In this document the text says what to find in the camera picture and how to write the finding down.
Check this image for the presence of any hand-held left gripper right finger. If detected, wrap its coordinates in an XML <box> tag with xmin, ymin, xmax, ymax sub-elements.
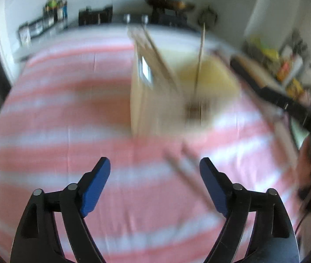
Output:
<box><xmin>199</xmin><ymin>157</ymin><xmax>301</xmax><ymax>263</ymax></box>

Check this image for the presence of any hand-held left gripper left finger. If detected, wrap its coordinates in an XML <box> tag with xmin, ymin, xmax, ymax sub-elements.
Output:
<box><xmin>10</xmin><ymin>157</ymin><xmax>111</xmax><ymax>263</ymax></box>

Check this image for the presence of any blue label bottle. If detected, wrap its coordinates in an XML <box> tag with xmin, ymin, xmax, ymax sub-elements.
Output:
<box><xmin>62</xmin><ymin>0</ymin><xmax>69</xmax><ymax>28</ymax></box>

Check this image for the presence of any small metal pot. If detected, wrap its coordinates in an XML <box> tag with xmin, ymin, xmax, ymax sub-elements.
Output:
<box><xmin>198</xmin><ymin>5</ymin><xmax>218</xmax><ymax>28</ymax></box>

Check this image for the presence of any white label spice jar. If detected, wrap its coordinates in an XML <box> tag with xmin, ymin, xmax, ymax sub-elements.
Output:
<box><xmin>19</xmin><ymin>27</ymin><xmax>32</xmax><ymax>47</ymax></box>

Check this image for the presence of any pink striped tablecloth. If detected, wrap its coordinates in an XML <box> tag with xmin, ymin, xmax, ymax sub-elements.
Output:
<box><xmin>0</xmin><ymin>23</ymin><xmax>306</xmax><ymax>263</ymax></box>

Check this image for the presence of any cream ribbed utensil holder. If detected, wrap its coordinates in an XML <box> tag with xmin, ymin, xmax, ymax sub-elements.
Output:
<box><xmin>129</xmin><ymin>26</ymin><xmax>241</xmax><ymax>140</ymax></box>

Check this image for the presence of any black spice rack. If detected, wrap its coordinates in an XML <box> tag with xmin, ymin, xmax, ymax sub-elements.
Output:
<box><xmin>29</xmin><ymin>16</ymin><xmax>55</xmax><ymax>38</ymax></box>

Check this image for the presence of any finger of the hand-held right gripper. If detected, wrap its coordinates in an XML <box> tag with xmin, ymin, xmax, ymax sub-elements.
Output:
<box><xmin>259</xmin><ymin>85</ymin><xmax>311</xmax><ymax>143</ymax></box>

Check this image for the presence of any dark wok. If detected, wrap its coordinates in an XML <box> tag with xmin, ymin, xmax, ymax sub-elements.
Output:
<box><xmin>144</xmin><ymin>0</ymin><xmax>196</xmax><ymax>13</ymax></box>

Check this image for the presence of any black gas stove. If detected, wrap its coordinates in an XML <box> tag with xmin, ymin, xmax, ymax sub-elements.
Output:
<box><xmin>78</xmin><ymin>5</ymin><xmax>151</xmax><ymax>27</ymax></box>

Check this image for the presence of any pile of snack packets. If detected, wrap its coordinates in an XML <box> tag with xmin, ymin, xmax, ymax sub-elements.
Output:
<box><xmin>244</xmin><ymin>30</ymin><xmax>311</xmax><ymax>107</ymax></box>

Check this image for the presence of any yellow cap oil bottle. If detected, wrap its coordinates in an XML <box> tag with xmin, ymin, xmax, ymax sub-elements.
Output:
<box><xmin>46</xmin><ymin>0</ymin><xmax>59</xmax><ymax>24</ymax></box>

